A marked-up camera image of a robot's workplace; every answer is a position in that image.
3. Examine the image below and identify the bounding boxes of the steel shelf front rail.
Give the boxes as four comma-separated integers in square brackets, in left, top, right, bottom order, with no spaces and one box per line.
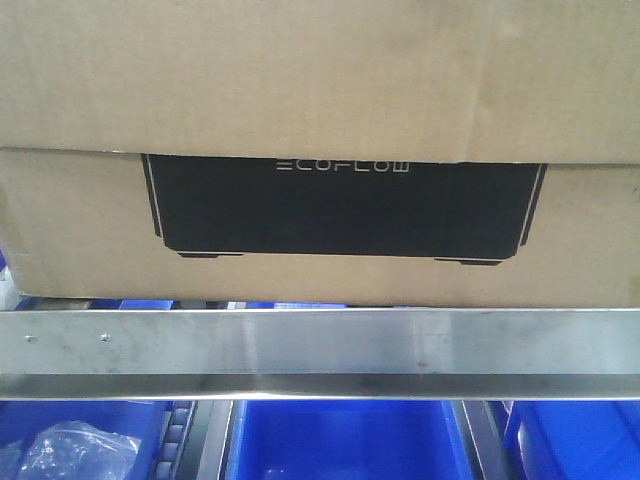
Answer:
[1,308,639,400]

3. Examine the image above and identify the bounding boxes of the clear plastic bag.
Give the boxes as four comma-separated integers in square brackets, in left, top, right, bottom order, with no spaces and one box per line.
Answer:
[17,420,141,479]

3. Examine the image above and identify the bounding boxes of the middle blue plastic bin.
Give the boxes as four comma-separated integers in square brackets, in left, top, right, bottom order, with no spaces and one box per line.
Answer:
[225,400,473,479]

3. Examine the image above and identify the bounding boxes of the blue plastic bin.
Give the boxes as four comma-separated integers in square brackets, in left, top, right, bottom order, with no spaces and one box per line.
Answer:
[502,400,639,479]
[225,400,473,479]
[1,400,170,479]

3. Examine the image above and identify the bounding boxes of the left metal roller track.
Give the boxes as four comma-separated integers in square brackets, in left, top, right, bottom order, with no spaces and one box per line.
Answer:
[149,400,235,479]

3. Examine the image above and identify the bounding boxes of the right metal divider rail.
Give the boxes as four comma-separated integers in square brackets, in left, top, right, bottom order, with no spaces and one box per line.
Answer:
[452,400,517,479]

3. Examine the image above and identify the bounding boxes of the right blue plastic bin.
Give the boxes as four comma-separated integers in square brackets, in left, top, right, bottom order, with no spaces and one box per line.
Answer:
[502,400,639,479]

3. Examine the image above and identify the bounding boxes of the left blue plastic bin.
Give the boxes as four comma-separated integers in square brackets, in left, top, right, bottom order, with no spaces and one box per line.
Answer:
[1,400,170,479]

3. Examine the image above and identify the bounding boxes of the brown EcoFlow cardboard box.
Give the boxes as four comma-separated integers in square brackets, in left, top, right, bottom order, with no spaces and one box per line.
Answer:
[1,1,639,308]

